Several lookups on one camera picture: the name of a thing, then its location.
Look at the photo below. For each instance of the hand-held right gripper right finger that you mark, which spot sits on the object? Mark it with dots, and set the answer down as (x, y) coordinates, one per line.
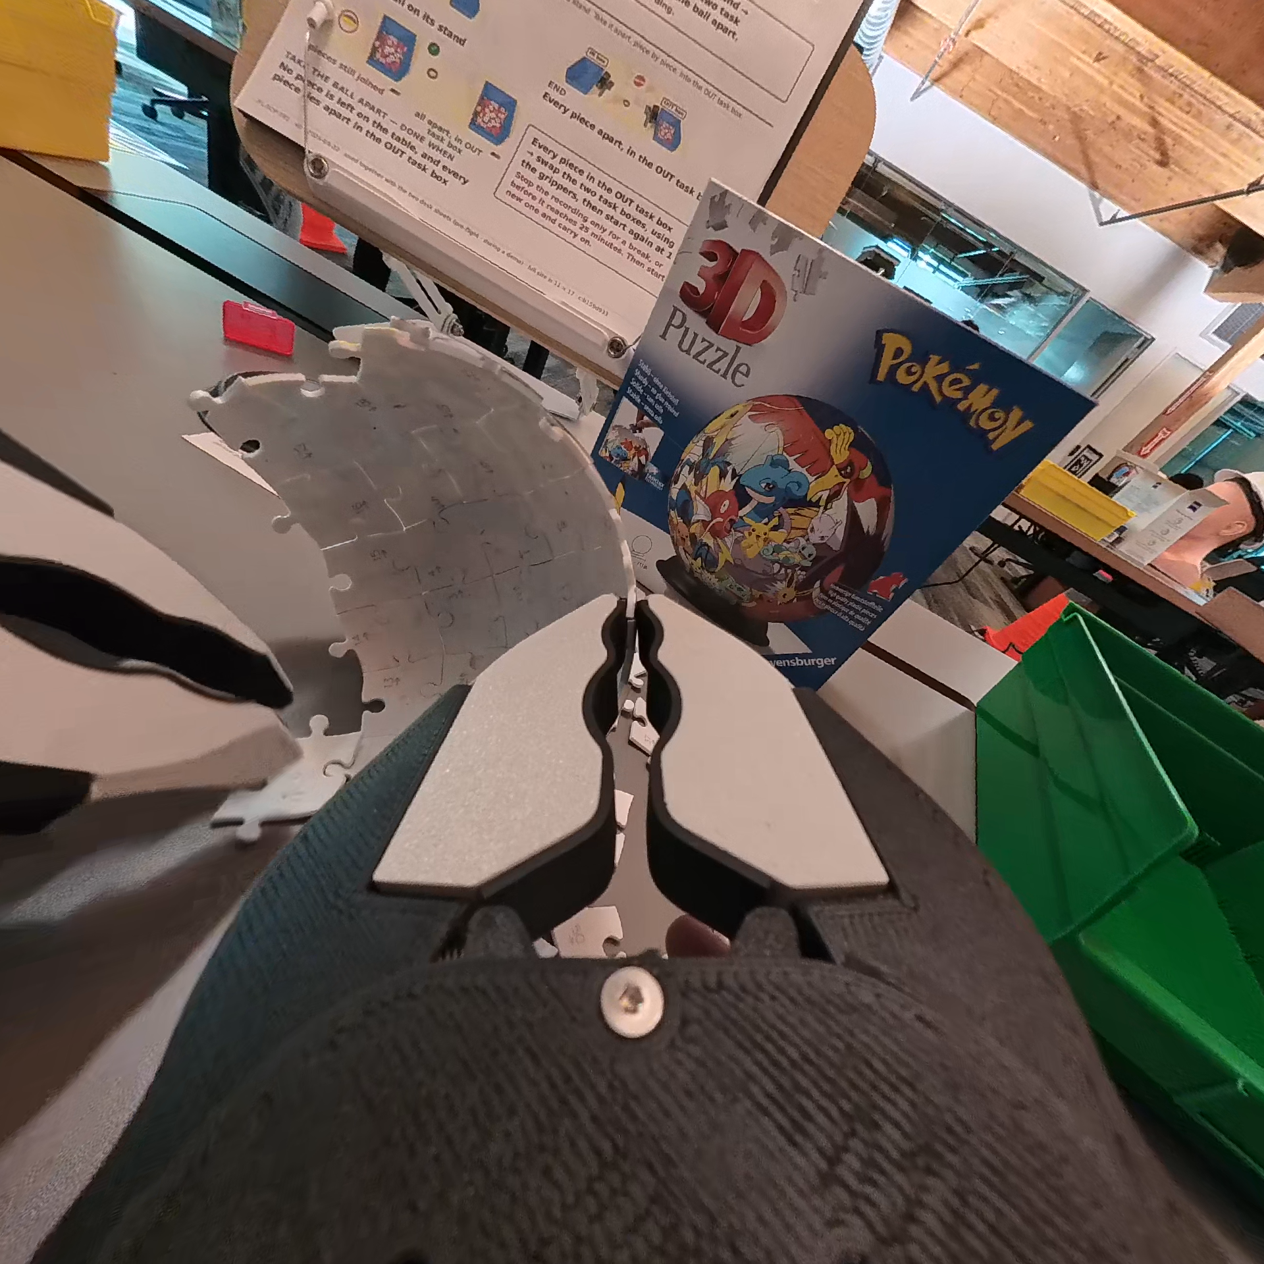
(760, 779)

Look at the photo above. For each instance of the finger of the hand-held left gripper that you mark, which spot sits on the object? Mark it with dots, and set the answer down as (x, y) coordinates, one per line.
(119, 720)
(99, 553)

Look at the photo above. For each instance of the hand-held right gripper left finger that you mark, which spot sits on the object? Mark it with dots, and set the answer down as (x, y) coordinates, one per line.
(494, 779)

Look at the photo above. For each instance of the white puzzle piece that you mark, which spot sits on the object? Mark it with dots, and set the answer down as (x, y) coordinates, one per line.
(286, 779)

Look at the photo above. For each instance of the pile of puzzle pieces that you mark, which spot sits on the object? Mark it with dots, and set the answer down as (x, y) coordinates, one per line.
(593, 933)

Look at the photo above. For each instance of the partly built puzzle ball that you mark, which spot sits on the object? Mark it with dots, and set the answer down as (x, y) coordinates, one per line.
(444, 493)

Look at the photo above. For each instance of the blue puzzle box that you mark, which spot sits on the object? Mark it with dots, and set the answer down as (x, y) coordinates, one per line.
(889, 443)

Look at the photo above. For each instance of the white paper leaflet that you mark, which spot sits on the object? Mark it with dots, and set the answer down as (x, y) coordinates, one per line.
(223, 455)

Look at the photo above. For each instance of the small red plastic block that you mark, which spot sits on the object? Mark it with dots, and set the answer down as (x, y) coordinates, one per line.
(257, 325)

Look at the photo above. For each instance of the orange traffic cone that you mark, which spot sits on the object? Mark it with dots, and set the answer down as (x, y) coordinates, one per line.
(1027, 626)
(323, 229)

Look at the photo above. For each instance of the green plastic bin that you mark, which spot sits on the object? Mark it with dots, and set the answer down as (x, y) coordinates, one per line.
(1076, 770)
(1175, 1027)

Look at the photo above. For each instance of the wooden table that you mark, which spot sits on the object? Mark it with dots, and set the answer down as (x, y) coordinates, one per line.
(1116, 572)

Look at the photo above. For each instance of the white board stand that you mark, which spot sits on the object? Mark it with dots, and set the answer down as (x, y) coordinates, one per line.
(435, 296)

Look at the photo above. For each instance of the stack of small yellow bins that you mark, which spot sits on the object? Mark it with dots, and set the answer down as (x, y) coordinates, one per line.
(1076, 499)

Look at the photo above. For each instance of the black office chair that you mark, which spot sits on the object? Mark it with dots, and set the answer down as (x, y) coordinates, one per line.
(176, 106)

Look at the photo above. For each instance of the yellow plastic bin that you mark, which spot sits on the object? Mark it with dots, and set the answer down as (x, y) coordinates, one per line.
(54, 79)

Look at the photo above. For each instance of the wooden display board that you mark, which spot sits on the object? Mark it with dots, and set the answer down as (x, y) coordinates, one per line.
(830, 127)

